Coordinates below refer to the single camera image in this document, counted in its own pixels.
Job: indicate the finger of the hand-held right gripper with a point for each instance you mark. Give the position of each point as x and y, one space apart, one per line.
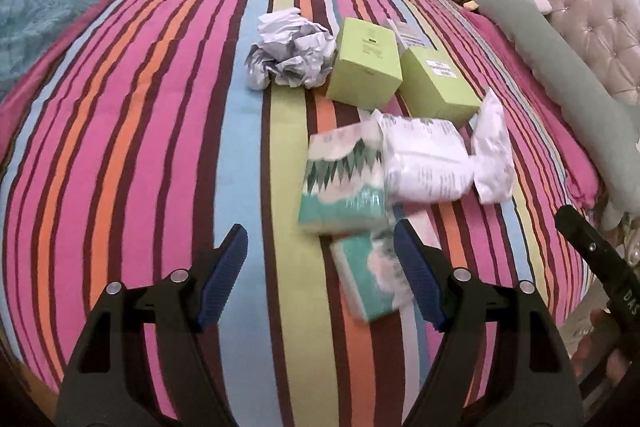
590 249

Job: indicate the white plastic wrapper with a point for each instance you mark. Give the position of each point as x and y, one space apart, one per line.
492 152

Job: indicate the long green plush pillow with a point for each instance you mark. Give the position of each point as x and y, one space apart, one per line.
575 92

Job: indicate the green patterned tissue pack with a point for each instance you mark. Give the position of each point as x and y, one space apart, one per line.
372 277
345 187

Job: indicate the white paper ball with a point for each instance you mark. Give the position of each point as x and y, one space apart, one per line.
292 49

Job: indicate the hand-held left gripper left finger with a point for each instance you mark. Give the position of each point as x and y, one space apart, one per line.
225 277

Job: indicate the light green cardboard box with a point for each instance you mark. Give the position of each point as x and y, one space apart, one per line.
437 84
365 62

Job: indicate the white plastic tissue pack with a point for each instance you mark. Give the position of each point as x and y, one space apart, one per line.
425 157

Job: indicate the person's right hand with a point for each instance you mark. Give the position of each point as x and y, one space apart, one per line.
602 337

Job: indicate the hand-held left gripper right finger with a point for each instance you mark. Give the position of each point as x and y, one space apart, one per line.
420 277

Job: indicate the striped colourful bedsheet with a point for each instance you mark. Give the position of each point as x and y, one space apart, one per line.
150 157

